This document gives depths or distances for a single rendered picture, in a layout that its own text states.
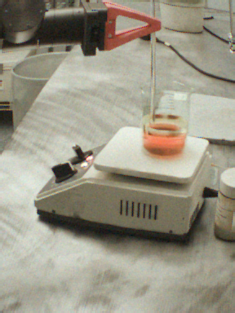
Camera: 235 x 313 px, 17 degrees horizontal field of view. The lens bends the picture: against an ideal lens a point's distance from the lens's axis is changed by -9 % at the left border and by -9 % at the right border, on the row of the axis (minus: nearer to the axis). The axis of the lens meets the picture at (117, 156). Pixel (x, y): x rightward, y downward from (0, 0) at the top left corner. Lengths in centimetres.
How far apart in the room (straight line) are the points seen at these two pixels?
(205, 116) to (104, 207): 40
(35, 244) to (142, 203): 14
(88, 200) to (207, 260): 17
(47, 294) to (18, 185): 29
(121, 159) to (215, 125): 35
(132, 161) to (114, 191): 4
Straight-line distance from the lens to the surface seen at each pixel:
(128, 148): 99
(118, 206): 96
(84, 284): 87
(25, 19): 83
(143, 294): 85
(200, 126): 127
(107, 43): 91
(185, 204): 93
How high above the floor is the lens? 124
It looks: 25 degrees down
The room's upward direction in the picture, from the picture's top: 1 degrees clockwise
